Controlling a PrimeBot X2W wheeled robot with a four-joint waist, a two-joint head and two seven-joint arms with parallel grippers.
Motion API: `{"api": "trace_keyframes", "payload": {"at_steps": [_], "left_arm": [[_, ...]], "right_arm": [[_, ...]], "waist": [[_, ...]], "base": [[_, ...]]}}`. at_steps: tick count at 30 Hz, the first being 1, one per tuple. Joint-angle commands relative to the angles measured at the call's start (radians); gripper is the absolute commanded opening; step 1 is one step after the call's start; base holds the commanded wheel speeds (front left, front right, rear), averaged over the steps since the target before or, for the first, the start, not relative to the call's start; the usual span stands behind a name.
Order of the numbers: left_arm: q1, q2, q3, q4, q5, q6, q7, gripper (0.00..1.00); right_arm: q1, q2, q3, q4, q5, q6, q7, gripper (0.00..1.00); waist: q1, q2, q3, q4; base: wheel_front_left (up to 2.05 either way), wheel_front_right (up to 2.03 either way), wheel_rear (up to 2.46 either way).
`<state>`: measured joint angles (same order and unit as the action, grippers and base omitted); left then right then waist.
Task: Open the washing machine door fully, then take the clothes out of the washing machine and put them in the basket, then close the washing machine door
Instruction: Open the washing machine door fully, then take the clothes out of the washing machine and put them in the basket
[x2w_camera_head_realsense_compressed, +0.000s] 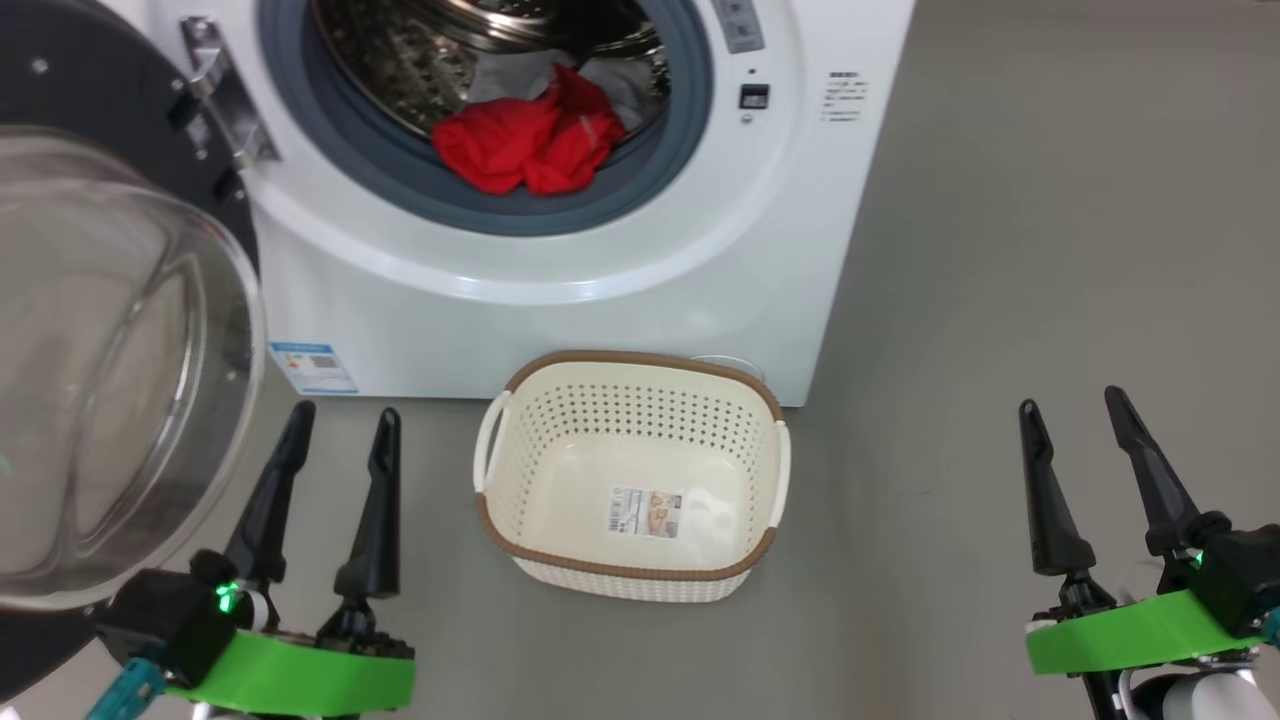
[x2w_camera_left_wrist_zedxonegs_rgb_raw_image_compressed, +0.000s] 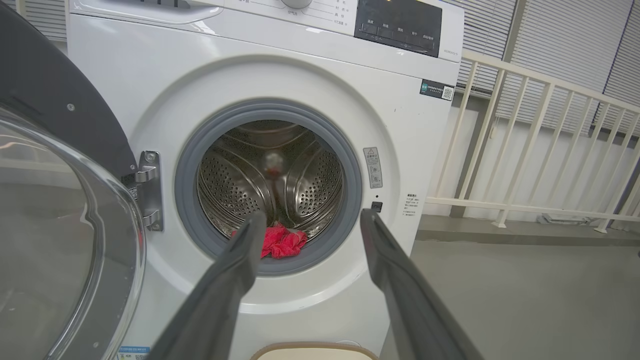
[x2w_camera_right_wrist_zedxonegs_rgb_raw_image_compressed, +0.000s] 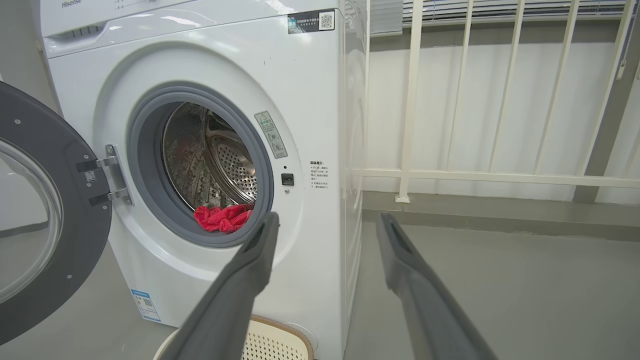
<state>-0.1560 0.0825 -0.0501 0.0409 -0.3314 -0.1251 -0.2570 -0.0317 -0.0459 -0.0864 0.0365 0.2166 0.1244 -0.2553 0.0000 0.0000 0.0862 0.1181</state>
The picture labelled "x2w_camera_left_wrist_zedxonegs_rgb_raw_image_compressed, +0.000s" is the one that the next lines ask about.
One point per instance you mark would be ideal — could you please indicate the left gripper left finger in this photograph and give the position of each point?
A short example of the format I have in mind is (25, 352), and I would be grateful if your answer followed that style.
(220, 300)

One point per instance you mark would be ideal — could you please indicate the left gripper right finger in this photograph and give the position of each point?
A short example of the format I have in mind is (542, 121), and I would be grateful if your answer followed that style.
(405, 300)

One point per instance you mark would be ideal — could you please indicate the red cloth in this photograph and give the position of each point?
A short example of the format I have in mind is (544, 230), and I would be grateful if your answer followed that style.
(282, 242)

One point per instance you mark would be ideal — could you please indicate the washing machine glass door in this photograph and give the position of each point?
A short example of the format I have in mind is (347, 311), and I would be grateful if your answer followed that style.
(45, 100)

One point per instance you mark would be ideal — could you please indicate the cream perforated laundry basket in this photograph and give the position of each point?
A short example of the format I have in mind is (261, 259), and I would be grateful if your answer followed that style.
(312, 352)

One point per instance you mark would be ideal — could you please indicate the white front-load washing machine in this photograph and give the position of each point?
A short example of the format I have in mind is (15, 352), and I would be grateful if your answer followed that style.
(280, 75)

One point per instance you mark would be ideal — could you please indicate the blue energy label sticker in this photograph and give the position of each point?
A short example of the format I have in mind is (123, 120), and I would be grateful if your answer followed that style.
(132, 353)

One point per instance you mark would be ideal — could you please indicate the white floor power strip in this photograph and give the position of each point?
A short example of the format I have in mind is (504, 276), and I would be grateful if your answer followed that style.
(565, 219)

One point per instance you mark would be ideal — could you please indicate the cream metal railing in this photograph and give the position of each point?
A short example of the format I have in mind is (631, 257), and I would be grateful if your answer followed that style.
(520, 150)

